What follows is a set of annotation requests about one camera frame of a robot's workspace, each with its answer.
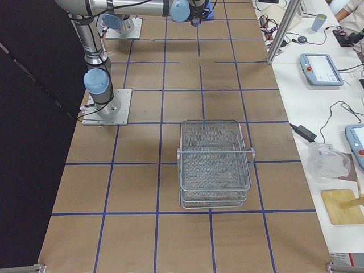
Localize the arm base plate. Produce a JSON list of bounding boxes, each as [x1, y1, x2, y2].
[[104, 17, 143, 40], [80, 89, 132, 126]]

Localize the near teach pendant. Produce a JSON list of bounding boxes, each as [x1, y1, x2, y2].
[[345, 125, 364, 169]]

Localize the far teach pendant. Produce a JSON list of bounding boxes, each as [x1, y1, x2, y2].
[[299, 53, 344, 86]]

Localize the teach pendant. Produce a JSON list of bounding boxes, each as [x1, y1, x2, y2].
[[345, 125, 364, 169], [299, 53, 344, 86]]

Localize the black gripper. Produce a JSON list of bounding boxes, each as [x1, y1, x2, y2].
[[189, 0, 209, 21]]

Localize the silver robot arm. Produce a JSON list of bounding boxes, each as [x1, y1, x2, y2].
[[102, 14, 134, 34], [56, 1, 213, 126]]

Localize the aluminium frame post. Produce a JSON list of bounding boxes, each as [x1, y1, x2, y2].
[[266, 0, 300, 65]]

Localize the clear plastic bag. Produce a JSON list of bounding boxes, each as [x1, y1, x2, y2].
[[304, 142, 351, 183]]

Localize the blue plastic tray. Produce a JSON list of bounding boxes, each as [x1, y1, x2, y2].
[[204, 1, 214, 20]]

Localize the wire mesh shelf basket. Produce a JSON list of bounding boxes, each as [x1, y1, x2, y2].
[[177, 120, 255, 209]]

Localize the black power adapter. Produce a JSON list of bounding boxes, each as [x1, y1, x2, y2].
[[292, 125, 317, 143]]

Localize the wooden cutting board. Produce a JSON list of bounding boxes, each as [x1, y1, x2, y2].
[[321, 189, 363, 225]]

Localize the blue cup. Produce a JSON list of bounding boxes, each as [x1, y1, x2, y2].
[[311, 14, 327, 32]]

